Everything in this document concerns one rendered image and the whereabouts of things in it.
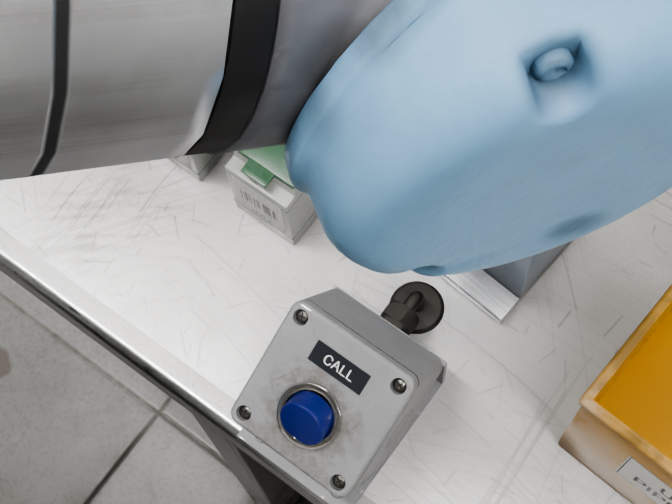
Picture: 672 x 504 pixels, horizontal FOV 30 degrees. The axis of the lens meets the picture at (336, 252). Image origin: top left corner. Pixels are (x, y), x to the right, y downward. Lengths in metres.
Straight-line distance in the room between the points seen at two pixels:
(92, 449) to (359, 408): 1.02
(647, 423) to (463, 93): 0.51
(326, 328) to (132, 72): 0.43
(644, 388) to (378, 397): 0.15
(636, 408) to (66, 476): 1.03
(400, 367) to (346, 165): 0.41
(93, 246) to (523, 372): 0.24
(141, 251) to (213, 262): 0.04
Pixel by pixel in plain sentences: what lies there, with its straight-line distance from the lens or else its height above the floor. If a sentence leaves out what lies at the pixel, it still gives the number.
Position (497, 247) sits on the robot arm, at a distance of 0.21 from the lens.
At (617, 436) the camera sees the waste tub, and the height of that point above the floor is 0.96.
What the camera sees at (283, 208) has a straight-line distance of 0.63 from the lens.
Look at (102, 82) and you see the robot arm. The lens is 0.16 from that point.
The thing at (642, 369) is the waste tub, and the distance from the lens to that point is 0.66.
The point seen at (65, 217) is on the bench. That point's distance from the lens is 0.71.
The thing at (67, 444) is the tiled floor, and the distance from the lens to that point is 1.59.
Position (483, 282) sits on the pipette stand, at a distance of 0.66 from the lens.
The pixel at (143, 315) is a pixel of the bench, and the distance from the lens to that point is 0.68.
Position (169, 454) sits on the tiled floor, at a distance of 1.56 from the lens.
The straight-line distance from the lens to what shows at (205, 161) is 0.69.
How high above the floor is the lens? 1.51
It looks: 70 degrees down
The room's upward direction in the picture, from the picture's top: 7 degrees counter-clockwise
